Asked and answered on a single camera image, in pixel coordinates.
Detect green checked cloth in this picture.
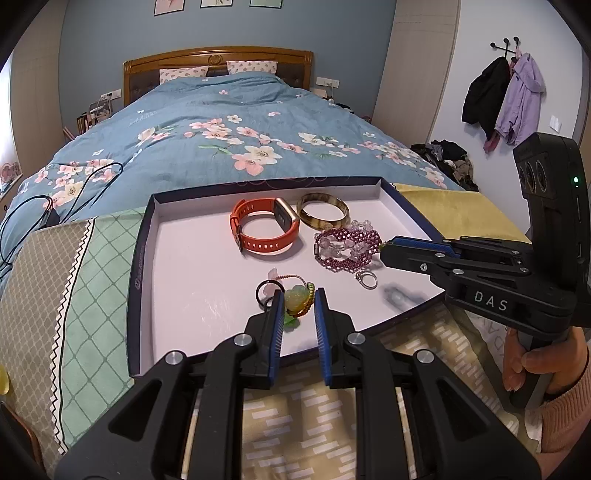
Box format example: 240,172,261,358
58,208,160,450

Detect purple jacket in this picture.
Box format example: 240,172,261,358
495,52,546,146

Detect person's right forearm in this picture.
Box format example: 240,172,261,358
538,374,591,455

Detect clear bead bracelet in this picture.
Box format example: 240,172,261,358
344,219,385,265

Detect black cable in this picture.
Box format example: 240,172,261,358
0,161,124,278

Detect black coat hooks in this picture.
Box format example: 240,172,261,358
489,37,520,58

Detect beige lattice cloth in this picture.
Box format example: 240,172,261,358
0,217,100,467

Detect purple bead bracelet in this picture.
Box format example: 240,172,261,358
314,228,384,271

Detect pink garment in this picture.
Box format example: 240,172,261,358
483,51,525,153

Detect beige wardrobe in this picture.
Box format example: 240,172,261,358
372,0,461,144

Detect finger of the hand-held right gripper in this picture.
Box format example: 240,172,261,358
390,235,539,263
379,244,533,283

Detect olive dash-patterned cloth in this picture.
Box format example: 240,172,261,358
180,300,541,480

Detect dark blue box lid tray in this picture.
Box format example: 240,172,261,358
126,176,446,379

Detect person's right hand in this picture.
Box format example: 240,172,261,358
501,323,589,395

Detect blue floral duvet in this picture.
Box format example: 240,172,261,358
0,69,467,296

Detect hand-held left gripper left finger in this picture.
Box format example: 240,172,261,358
54,288,286,480

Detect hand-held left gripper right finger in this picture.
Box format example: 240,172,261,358
314,287,541,480

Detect amber bangle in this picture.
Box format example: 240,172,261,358
295,192,350,232

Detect patterned pillow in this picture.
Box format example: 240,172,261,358
159,66,209,84
226,60,279,75

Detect wooden headboard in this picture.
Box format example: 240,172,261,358
123,46,315,109

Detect green pendant bracelet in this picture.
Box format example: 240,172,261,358
281,281,317,330

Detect black jacket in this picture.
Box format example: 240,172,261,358
462,56,512,139

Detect orange smartwatch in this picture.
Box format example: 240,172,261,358
230,196,301,254

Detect black ring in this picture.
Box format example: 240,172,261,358
256,279,287,309

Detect bedside clutter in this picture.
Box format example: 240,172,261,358
76,90,123,134

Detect pile of clothes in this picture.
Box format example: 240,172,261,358
410,140,480,192

